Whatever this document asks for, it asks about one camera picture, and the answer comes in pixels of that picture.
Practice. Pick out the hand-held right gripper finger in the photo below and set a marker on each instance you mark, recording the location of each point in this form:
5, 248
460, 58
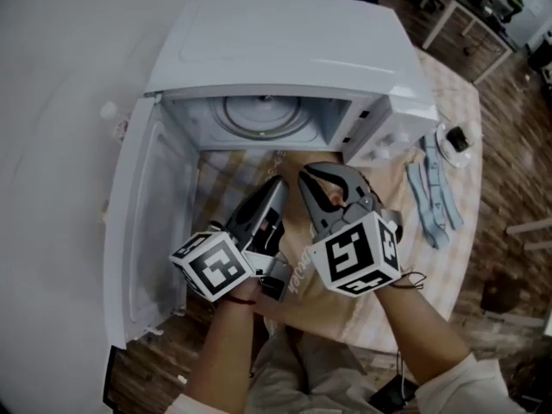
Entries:
351, 179
317, 209

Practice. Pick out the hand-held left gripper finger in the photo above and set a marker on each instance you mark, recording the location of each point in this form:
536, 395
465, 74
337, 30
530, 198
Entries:
278, 205
250, 216

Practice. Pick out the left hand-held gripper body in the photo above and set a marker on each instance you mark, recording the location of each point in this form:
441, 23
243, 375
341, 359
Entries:
211, 267

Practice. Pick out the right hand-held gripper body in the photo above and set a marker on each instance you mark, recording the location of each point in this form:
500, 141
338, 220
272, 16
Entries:
349, 252

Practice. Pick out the person's right forearm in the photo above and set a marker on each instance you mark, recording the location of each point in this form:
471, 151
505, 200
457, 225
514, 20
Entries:
418, 330

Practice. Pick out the person's left forearm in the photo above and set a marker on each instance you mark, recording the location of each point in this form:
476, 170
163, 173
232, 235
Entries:
220, 347

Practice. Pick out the small white plate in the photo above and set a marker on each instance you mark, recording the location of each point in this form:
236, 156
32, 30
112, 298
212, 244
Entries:
448, 156

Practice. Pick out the small black jar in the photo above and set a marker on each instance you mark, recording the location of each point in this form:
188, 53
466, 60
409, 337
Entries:
457, 138

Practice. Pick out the person's white clothing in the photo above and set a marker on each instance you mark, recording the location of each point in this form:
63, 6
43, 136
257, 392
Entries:
323, 373

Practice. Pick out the small white cup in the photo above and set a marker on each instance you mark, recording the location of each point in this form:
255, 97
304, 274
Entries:
474, 131

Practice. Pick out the black battery pack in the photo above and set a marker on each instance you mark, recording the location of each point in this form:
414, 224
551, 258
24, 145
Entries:
392, 397

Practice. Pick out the dark brown bag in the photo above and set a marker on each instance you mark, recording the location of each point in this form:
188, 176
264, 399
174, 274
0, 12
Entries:
500, 293

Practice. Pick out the white microwave oven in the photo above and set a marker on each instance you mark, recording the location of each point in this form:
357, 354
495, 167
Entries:
280, 37

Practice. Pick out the large white desk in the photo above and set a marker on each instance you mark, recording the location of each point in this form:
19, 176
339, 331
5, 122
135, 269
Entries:
530, 227

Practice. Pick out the dark-topped desk with white legs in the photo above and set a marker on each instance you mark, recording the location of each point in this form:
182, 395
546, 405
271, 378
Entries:
483, 20

